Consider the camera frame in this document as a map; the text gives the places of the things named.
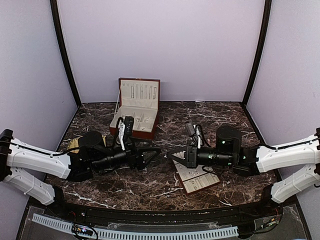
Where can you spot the black left frame post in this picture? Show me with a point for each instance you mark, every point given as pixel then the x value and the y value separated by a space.
pixel 63 51

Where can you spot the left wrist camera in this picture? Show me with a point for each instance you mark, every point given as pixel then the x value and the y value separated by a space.
pixel 125 129

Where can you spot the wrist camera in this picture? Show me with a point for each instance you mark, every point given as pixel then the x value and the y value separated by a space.
pixel 125 129
pixel 196 133

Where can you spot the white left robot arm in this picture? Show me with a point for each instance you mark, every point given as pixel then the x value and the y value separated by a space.
pixel 77 164

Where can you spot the white slotted cable duct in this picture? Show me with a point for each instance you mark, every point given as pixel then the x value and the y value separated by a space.
pixel 119 231

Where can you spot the brown jewelry display tray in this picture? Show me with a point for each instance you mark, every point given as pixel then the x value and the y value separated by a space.
pixel 194 180

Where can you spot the red wooden jewelry box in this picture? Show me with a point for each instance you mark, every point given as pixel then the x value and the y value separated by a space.
pixel 138 98

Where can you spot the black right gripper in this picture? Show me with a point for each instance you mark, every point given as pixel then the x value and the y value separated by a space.
pixel 190 157

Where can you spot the black right frame post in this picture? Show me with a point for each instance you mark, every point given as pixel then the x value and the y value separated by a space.
pixel 258 52

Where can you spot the woven bamboo tray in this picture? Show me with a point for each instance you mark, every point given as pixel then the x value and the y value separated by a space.
pixel 74 144

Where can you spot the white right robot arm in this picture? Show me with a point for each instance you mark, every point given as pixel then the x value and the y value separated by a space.
pixel 251 161

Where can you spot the black frame post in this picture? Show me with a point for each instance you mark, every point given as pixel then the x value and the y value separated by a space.
pixel 63 51
pixel 258 52

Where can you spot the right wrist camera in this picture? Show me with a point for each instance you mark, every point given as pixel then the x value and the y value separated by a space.
pixel 196 133

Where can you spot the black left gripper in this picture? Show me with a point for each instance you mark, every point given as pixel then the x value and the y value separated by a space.
pixel 136 161

